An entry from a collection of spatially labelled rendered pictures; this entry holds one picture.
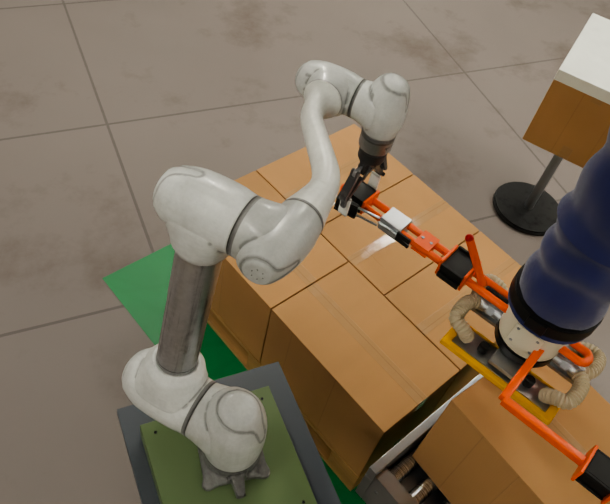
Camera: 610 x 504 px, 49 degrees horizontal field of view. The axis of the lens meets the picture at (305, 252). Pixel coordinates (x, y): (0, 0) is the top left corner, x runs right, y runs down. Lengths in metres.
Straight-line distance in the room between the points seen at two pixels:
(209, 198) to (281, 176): 1.65
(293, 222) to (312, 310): 1.24
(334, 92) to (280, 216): 0.48
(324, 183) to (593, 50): 2.20
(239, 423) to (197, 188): 0.61
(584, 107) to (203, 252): 2.25
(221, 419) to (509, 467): 0.78
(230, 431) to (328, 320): 0.93
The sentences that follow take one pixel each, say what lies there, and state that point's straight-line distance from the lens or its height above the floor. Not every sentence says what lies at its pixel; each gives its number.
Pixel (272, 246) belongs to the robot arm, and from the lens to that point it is 1.24.
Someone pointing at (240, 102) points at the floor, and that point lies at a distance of 4.13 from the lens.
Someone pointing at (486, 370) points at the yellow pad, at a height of 1.11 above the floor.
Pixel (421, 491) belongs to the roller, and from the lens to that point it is 2.27.
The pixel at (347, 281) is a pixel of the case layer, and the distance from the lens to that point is 2.60.
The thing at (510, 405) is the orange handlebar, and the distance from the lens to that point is 1.68.
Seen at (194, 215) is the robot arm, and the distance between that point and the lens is 1.29.
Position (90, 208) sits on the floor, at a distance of 3.50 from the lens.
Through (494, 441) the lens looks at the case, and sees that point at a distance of 1.95.
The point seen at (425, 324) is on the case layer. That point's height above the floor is 0.54.
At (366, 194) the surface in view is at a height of 1.24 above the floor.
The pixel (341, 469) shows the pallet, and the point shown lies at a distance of 2.74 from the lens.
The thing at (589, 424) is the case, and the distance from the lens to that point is 2.11.
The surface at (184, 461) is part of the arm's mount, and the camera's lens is 1.90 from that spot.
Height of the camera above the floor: 2.58
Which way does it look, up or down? 50 degrees down
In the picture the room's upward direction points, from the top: 14 degrees clockwise
